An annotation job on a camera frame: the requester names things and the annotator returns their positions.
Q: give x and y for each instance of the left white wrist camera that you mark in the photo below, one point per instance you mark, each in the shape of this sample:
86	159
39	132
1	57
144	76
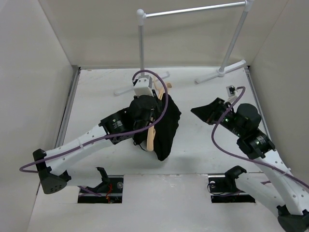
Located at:
143	86

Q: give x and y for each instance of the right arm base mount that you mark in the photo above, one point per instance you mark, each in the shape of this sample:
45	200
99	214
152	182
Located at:
221	192

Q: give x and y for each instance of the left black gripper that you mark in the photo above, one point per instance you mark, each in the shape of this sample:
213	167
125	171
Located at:
157	109

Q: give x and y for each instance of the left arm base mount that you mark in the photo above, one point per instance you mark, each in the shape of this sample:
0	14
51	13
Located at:
109	194

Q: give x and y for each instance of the white metal clothes rack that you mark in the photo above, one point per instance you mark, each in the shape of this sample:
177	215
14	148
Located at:
224	68

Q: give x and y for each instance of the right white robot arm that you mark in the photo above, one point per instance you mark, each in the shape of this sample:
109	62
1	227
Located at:
288	200

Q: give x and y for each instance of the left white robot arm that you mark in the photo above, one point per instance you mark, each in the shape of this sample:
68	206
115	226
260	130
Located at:
52	165

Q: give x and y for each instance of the black trousers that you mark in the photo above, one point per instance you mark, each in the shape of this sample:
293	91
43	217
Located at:
165	130

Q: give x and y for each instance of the beige wooden clothes hanger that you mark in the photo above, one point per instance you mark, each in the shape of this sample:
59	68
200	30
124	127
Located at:
151	131

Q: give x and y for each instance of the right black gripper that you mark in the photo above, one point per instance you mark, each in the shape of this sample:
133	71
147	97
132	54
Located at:
209	112

